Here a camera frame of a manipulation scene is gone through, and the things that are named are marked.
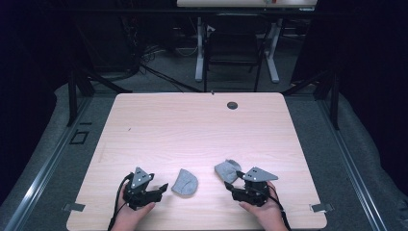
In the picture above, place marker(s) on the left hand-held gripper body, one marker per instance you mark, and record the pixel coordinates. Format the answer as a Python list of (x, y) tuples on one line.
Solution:
[(141, 179)]

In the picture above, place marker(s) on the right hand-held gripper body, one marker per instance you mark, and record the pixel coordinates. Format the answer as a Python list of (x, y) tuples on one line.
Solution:
[(256, 192)]

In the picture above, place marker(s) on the grey sock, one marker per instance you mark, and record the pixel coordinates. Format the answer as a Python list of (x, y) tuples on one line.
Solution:
[(185, 183), (227, 170)]

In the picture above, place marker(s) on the person's right hand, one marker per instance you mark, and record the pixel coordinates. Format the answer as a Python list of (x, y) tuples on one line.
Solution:
[(269, 216)]

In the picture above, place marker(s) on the person's left hand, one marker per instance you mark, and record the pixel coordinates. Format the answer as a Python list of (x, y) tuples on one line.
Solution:
[(128, 219)]

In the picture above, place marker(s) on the dark round table grommet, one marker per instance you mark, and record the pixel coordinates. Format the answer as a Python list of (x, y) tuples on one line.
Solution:
[(232, 105)]

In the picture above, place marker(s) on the black tape strip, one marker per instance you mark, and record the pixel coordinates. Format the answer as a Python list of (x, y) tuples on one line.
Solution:
[(85, 123)]

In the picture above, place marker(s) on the black tape square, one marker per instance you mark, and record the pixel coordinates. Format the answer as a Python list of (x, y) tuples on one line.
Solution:
[(73, 138)]

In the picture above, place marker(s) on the black metal stand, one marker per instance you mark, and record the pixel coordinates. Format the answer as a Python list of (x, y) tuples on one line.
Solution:
[(72, 96), (335, 102)]

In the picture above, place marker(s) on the black chair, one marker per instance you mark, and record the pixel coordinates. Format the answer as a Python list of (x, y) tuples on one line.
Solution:
[(232, 48)]

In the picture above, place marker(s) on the white desk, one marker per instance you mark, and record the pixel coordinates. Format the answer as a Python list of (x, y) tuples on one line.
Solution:
[(199, 48)]

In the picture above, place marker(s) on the dark curtain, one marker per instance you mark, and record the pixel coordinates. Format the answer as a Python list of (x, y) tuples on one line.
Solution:
[(29, 48), (369, 48)]

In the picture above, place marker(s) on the grey table bracket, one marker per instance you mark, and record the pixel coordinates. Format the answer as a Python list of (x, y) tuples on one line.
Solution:
[(73, 207), (321, 208)]

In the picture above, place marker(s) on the aluminium floor rail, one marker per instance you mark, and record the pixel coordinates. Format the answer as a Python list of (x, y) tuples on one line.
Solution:
[(48, 166), (352, 166)]

